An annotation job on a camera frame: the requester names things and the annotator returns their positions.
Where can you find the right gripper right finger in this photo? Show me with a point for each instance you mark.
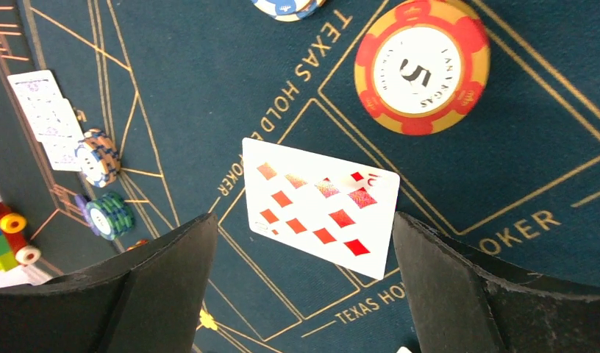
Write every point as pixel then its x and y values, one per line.
pixel 463 300

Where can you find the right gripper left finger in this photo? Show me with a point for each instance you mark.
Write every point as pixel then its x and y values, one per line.
pixel 144 300

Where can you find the teal chips seat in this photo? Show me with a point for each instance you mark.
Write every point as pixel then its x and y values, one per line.
pixel 109 216

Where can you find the purple small blind button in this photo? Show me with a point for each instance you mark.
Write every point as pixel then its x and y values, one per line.
pixel 81 202

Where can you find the ten of diamonds card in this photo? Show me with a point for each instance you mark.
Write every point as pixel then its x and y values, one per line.
pixel 337 210

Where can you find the pink chips seat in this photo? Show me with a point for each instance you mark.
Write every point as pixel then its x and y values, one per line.
pixel 288 10
pixel 98 158

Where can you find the orange chips seat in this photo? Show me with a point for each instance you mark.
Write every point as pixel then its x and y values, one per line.
pixel 423 66
pixel 137 244

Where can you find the dealt card seat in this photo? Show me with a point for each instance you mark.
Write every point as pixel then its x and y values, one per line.
pixel 39 96

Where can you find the colourful lego toy car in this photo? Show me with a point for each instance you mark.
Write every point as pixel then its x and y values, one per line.
pixel 14 248

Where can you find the dark green rectangular poker mat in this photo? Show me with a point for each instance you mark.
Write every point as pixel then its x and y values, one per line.
pixel 27 183

